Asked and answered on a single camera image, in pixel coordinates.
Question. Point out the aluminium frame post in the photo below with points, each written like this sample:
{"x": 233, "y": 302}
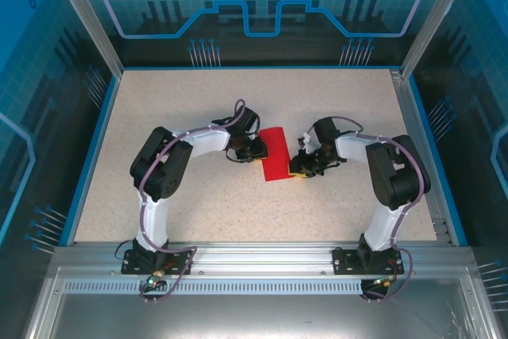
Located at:
{"x": 85, "y": 17}
{"x": 436, "y": 17}

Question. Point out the aluminium mounting rail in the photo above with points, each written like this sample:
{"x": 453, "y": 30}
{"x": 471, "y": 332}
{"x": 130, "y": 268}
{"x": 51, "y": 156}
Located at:
{"x": 258, "y": 259}

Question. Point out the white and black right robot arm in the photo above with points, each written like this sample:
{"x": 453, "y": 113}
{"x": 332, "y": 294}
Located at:
{"x": 397, "y": 180}

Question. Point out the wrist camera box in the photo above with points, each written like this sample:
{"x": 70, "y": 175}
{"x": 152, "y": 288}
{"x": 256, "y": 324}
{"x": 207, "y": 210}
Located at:
{"x": 252, "y": 133}
{"x": 306, "y": 138}

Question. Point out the grey metal sheet panel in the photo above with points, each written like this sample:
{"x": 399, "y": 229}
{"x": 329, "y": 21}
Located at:
{"x": 254, "y": 315}

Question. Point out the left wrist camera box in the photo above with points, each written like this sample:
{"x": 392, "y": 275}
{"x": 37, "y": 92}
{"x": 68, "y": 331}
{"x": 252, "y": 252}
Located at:
{"x": 252, "y": 133}

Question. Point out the aluminium side rail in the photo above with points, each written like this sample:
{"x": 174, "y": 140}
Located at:
{"x": 416, "y": 116}

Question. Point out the small adapter with green light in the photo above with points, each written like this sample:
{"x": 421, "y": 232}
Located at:
{"x": 382, "y": 281}
{"x": 154, "y": 281}

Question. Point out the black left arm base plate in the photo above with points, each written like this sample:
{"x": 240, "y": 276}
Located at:
{"x": 133, "y": 266}

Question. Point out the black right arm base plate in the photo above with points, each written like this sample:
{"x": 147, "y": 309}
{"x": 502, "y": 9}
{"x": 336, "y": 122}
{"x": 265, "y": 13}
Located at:
{"x": 345, "y": 263}

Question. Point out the blue table border strip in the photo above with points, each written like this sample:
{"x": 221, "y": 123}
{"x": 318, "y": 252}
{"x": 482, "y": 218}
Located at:
{"x": 436, "y": 148}
{"x": 89, "y": 160}

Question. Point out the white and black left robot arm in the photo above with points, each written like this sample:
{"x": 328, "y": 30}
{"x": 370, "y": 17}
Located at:
{"x": 158, "y": 216}

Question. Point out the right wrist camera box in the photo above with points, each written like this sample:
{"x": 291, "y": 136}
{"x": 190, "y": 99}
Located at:
{"x": 306, "y": 138}

